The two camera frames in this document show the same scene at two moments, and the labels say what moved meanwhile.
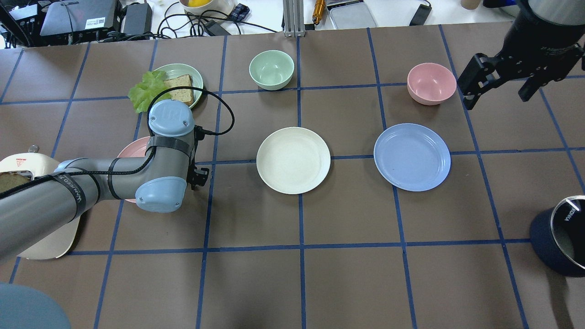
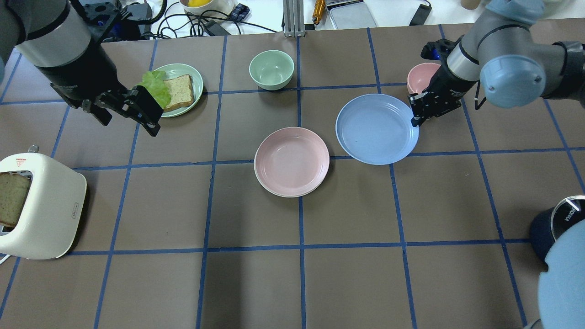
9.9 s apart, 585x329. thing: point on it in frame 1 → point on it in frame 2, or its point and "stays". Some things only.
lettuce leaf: x=153 y=83 stays
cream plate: x=293 y=160 → x=276 y=194
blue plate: x=412 y=157 → x=376 y=129
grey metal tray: x=350 y=14 stays
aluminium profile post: x=293 y=17 stays
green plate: x=174 y=70 stays
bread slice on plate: x=185 y=95 stays
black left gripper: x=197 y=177 → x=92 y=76
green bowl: x=272 y=70 stays
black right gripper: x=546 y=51 → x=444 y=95
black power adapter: x=421 y=15 stays
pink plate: x=136 y=148 → x=291 y=161
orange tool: x=319 y=9 stays
